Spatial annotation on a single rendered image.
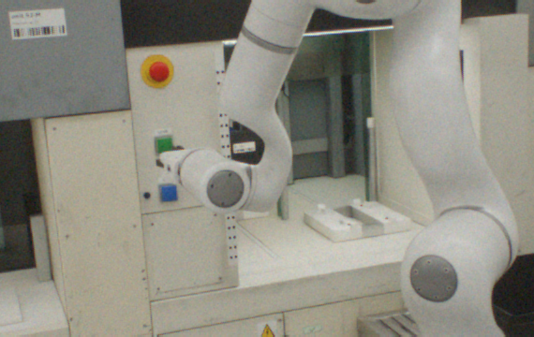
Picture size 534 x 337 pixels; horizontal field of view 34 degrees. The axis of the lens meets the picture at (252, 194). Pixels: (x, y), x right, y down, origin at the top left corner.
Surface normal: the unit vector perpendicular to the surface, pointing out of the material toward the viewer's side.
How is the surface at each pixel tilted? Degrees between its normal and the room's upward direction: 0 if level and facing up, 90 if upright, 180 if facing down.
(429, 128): 91
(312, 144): 90
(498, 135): 90
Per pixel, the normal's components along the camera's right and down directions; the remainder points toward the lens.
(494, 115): 0.31, 0.21
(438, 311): -0.37, 0.76
